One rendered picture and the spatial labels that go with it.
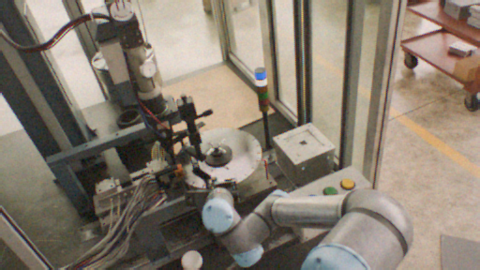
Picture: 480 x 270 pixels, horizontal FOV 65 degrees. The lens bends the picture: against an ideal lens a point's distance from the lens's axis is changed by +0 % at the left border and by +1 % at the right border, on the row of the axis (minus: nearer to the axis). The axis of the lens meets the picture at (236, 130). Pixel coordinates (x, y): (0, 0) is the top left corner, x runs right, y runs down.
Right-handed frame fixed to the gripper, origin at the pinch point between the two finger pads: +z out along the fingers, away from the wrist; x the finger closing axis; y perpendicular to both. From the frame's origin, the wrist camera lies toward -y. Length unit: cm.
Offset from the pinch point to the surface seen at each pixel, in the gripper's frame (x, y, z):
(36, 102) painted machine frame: 38, -68, 26
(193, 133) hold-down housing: 18.1, -5.2, 2.2
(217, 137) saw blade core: 13.1, 0.4, 26.5
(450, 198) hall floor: -53, 127, 99
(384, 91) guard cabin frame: 23, 54, -13
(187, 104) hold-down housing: 28.1, -4.4, -5.0
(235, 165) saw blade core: 3.3, 6.7, 12.0
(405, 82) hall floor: 17, 153, 202
